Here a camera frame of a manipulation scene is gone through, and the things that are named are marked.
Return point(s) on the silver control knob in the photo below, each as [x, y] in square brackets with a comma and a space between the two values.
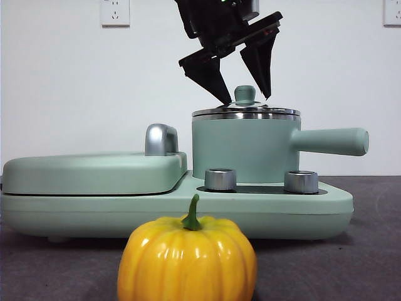
[301, 182]
[220, 180]

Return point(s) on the white wall socket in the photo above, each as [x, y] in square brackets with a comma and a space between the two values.
[392, 12]
[115, 12]

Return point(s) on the mint green breakfast maker base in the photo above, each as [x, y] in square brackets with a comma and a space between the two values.
[78, 216]

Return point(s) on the mint green griddle cover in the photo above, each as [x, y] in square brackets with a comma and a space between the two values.
[87, 175]

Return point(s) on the yellow toy pumpkin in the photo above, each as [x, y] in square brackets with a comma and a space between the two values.
[188, 263]

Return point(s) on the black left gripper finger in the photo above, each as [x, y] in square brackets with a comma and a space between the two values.
[260, 62]
[206, 78]

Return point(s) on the glass lid with green knob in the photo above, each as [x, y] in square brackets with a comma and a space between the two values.
[245, 94]

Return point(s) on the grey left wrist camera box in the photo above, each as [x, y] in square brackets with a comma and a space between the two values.
[252, 7]

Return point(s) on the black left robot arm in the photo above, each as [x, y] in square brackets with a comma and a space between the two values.
[213, 15]

